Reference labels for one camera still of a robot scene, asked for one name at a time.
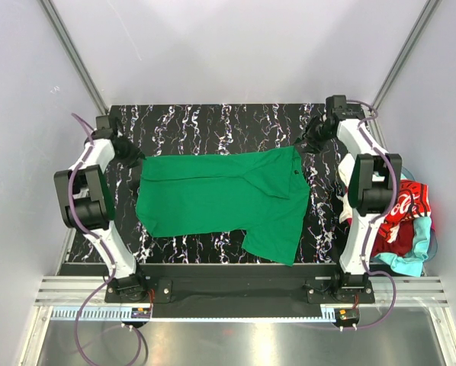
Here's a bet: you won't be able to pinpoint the dark red t shirt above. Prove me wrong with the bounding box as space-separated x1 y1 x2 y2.
371 221 414 257

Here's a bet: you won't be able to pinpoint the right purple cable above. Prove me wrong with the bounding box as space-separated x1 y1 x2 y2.
336 99 400 331

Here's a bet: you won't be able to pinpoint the aluminium frame rail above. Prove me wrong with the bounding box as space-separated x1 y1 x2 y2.
34 276 448 307

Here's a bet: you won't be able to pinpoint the red coca cola t shirt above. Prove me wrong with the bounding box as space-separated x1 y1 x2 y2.
378 179 432 243

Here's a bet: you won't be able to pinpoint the black marbled table mat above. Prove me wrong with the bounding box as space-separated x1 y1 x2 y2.
106 104 349 265

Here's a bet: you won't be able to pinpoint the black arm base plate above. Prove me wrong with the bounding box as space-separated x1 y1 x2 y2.
105 264 374 321

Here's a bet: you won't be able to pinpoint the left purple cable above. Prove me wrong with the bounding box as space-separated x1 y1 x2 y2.
71 112 149 361

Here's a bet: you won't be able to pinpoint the turquoise t shirt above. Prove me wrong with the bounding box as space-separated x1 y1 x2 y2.
371 217 432 277

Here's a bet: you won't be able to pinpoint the purple cable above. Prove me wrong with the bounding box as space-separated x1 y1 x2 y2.
71 112 149 361
336 99 400 331

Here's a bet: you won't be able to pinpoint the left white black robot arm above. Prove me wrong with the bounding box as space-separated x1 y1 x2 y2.
53 113 148 302

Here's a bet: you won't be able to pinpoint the white cable duct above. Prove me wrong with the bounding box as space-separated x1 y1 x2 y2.
51 306 336 323

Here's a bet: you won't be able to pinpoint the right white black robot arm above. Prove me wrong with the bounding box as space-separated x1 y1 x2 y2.
295 95 402 300

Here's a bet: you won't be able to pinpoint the green t shirt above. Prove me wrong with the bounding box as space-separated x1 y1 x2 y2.
136 146 310 266

